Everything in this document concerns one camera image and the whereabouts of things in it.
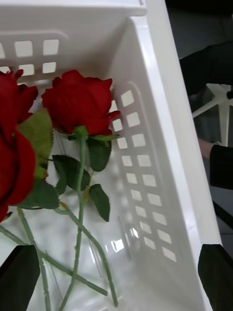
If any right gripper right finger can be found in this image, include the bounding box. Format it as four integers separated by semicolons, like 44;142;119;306
197;243;233;311

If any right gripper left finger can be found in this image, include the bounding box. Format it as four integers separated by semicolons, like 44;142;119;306
0;244;41;311

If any large red rose green stem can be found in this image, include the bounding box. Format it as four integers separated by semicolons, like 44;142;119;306
0;109;60;311

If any person's hand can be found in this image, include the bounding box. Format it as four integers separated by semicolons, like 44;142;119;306
198;139;215;160

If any white metal stand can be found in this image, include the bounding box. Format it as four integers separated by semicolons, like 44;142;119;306
191;83;233;146

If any shallow white box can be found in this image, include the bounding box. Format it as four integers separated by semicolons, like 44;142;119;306
0;0;223;311

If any person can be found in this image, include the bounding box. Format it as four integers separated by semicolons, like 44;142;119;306
179;40;233;190

